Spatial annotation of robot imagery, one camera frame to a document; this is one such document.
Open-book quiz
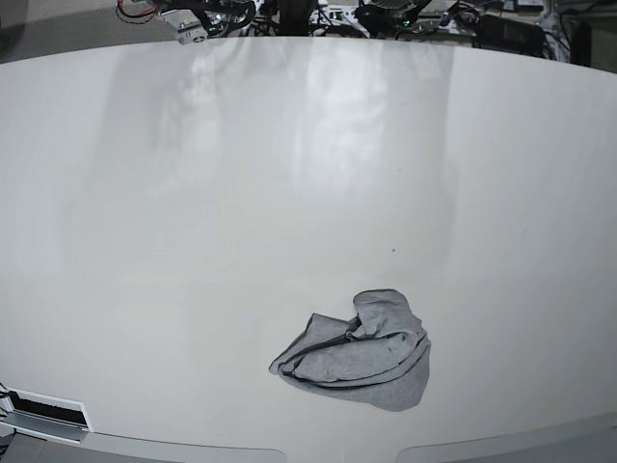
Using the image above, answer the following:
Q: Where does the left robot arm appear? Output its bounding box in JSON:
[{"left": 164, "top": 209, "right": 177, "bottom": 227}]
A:
[{"left": 358, "top": 0, "right": 432, "bottom": 26}]

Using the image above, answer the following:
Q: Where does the black power adapter brick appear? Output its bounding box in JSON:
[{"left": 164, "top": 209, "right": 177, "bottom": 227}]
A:
[{"left": 474, "top": 15, "right": 546, "bottom": 54}]

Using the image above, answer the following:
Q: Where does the table cable grommet slot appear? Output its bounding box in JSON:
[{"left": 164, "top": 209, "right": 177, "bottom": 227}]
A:
[{"left": 1, "top": 385, "right": 94, "bottom": 444}]

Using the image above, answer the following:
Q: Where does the white power strip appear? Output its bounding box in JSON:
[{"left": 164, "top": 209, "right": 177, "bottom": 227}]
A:
[{"left": 309, "top": 1, "right": 455, "bottom": 39}]

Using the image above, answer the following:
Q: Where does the grey t-shirt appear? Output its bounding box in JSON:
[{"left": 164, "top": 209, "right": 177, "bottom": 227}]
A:
[{"left": 269, "top": 288, "right": 431, "bottom": 412}]

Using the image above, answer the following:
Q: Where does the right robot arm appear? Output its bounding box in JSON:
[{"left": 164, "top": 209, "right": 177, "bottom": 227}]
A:
[{"left": 115, "top": 0, "right": 262, "bottom": 44}]

